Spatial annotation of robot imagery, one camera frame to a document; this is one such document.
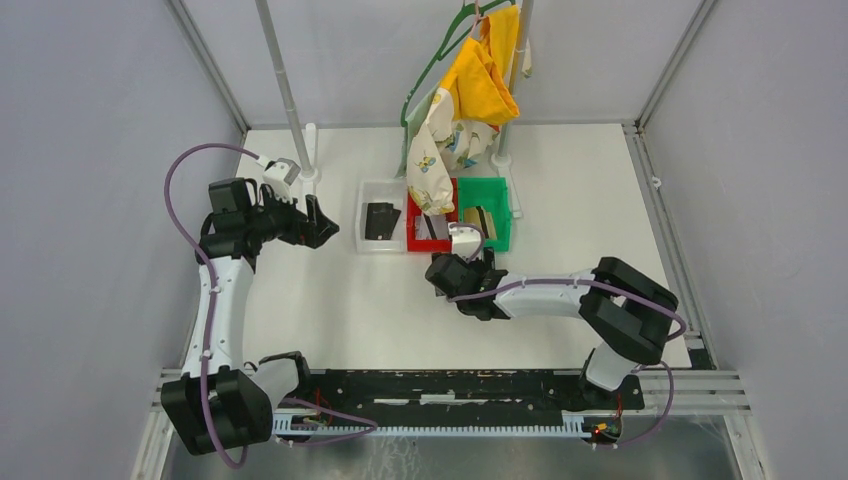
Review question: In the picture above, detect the left white rack foot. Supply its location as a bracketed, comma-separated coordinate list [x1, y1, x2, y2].
[296, 123, 321, 197]

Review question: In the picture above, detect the left metal rack pole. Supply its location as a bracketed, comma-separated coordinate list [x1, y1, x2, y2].
[255, 0, 302, 155]

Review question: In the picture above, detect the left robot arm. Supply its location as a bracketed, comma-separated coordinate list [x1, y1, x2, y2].
[161, 178, 339, 456]

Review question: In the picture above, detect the white card with stripe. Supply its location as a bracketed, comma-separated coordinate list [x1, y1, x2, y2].
[414, 214, 450, 241]

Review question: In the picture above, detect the metal rack pole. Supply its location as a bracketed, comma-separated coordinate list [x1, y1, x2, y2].
[493, 0, 535, 166]
[255, 0, 302, 155]

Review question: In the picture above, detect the black card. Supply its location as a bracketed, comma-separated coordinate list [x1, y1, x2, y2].
[364, 202, 401, 241]

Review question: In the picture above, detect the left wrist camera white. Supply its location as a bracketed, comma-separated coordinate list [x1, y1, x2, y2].
[255, 155, 301, 203]

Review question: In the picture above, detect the yellow patterned garment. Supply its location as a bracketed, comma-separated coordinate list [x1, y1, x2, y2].
[397, 4, 533, 216]

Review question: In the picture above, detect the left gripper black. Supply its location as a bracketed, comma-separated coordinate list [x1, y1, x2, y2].
[245, 184, 338, 249]

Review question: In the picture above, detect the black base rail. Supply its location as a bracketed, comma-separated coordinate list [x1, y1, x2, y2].
[292, 369, 645, 428]

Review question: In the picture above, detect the clear plastic bin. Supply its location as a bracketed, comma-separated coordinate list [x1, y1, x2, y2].
[354, 179, 407, 254]

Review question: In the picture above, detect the right metal rack pole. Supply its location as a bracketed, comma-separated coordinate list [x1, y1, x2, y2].
[493, 0, 535, 166]

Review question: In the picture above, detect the white slotted cable duct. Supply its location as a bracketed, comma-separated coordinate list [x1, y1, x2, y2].
[271, 410, 592, 440]

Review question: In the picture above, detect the gold card with stripe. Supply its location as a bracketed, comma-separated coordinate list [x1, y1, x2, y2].
[463, 206, 498, 240]

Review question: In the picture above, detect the green plastic bin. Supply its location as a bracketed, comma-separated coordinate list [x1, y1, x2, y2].
[457, 177, 513, 253]

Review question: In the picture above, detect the red plastic bin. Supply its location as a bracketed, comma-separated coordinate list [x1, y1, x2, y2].
[406, 179, 459, 253]

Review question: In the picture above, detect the green clothes hanger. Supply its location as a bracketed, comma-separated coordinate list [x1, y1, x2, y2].
[399, 0, 516, 128]

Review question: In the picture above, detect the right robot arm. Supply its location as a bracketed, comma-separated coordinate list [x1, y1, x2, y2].
[424, 253, 686, 408]

